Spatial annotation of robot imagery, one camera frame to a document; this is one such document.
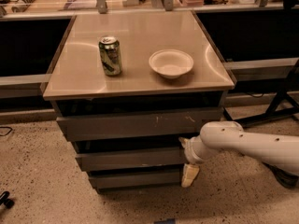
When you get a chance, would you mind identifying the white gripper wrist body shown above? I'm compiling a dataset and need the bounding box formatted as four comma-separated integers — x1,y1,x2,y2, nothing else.
184,136,215,165

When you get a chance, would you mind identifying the grey drawer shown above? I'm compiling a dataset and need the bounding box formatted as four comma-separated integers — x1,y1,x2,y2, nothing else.
57,107,222,142
89,166,182,189
76,147,187,171

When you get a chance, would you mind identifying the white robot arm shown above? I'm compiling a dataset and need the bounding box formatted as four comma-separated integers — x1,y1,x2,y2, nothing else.
179,121,299,189

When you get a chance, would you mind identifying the grey top drawer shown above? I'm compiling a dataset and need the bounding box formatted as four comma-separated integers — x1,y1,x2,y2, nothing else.
57,107,222,142

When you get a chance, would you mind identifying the grey bottom drawer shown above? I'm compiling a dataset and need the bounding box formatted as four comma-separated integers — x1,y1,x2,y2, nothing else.
89,166,182,189

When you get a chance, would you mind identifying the grey drawer cabinet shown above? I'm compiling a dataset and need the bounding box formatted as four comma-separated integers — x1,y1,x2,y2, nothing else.
42,10,235,194

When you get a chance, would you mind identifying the white bowl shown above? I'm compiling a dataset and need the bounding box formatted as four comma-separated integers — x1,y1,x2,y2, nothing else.
149,49,194,79

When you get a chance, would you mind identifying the dark shoe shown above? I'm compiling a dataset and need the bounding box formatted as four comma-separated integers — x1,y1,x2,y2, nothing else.
264,163,299,189

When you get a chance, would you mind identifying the green soda can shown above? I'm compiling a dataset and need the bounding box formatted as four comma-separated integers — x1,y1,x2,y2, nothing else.
99,35,122,76

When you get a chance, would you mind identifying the black object on floor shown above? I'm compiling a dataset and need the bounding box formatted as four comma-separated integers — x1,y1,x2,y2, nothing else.
0,191,15,209

